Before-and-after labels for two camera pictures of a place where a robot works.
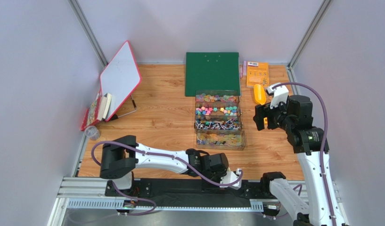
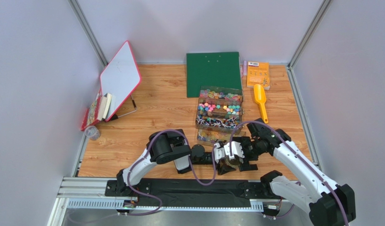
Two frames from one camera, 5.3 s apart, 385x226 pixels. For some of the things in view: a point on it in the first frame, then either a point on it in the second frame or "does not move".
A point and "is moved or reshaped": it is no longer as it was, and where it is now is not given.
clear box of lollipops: x=219 y=122 is moved or reshaped
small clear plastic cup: x=92 y=132 does not move
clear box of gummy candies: x=217 y=96 is moved or reshaped
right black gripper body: x=264 y=114 → x=246 y=153
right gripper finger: x=258 y=118 → x=246 y=166
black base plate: x=191 y=192 does not move
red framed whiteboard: x=120 y=78 does not move
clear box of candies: x=221 y=140 does not move
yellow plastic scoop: x=260 y=96 does not move
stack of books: x=99 y=110 does not move
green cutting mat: x=211 y=71 does not move
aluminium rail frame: x=80 y=194 does not move
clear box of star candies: x=217 y=108 is moved or reshaped
